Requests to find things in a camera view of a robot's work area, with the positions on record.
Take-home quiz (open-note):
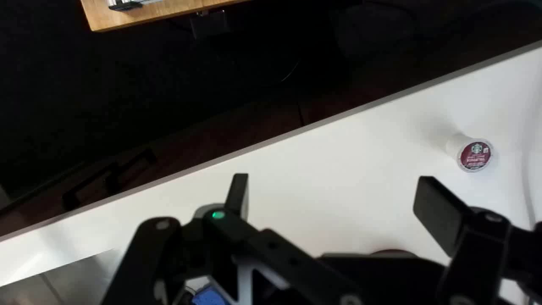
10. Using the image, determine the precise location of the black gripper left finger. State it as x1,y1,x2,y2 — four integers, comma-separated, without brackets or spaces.
101,172,365,305

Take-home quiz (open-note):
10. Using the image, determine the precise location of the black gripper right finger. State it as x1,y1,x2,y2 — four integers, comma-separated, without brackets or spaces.
414,174,542,305

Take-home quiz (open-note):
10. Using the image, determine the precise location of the loose red lid coffee pod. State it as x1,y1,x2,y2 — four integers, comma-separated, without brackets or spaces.
444,132,497,172

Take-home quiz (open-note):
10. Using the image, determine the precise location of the light wooden table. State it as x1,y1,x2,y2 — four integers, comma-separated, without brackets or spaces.
79,0,251,33

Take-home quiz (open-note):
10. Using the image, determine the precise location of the small grey device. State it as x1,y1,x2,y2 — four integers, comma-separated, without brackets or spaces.
107,0,155,11

